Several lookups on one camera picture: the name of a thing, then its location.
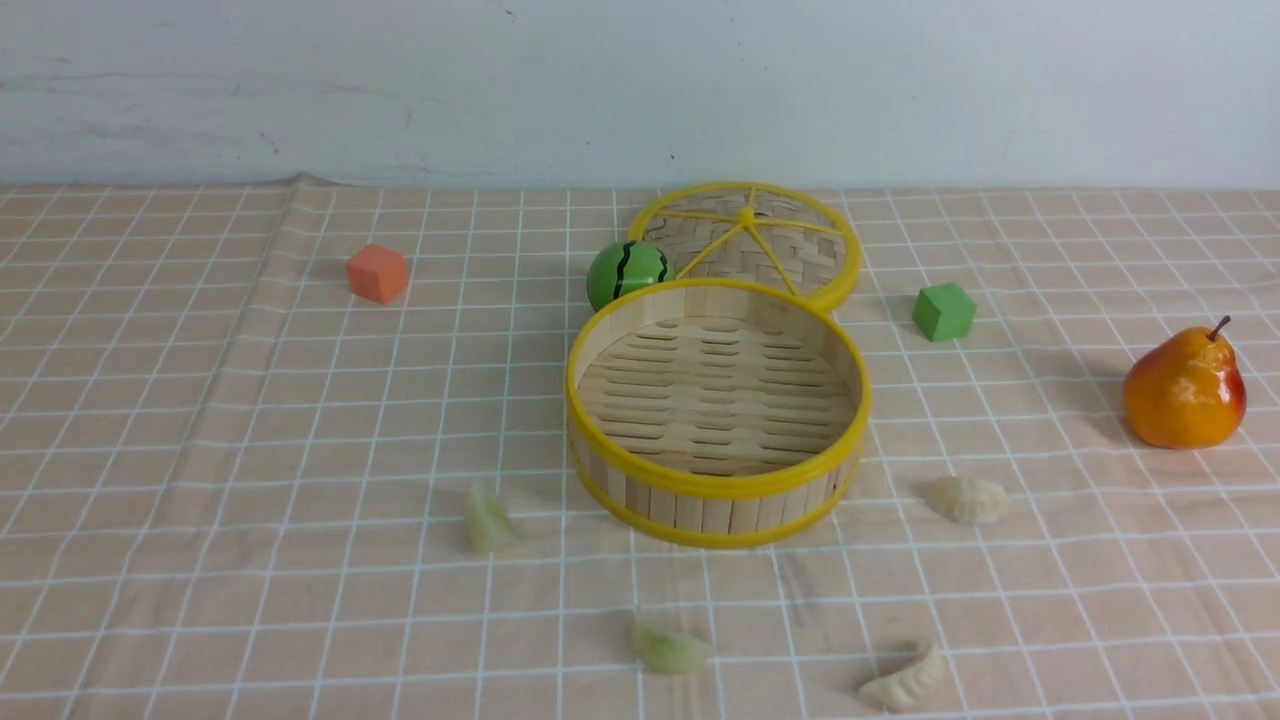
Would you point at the orange yellow toy pear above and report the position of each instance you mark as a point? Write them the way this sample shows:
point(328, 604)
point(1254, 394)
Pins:
point(1188, 392)

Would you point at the cream white dumpling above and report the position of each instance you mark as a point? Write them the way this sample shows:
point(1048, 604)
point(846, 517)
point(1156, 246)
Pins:
point(965, 500)
point(911, 687)

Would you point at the bamboo steamer tray yellow rim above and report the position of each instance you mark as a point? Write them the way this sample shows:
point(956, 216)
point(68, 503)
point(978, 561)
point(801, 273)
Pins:
point(715, 413)

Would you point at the pale green dumpling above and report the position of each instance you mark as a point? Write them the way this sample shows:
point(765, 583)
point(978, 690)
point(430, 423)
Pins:
point(667, 651)
point(487, 525)

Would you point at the bamboo steamer lid yellow rim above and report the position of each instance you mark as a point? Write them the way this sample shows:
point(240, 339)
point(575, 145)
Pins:
point(757, 232)

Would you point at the green foam cube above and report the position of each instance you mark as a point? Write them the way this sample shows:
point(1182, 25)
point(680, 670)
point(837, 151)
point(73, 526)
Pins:
point(944, 312)

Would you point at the beige checked tablecloth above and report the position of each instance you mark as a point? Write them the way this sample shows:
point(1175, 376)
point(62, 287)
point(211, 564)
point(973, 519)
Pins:
point(234, 490)

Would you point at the orange foam cube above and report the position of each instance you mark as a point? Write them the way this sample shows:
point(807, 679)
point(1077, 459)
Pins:
point(377, 274)

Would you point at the green watermelon toy ball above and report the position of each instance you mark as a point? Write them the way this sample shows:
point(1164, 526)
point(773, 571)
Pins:
point(624, 267)

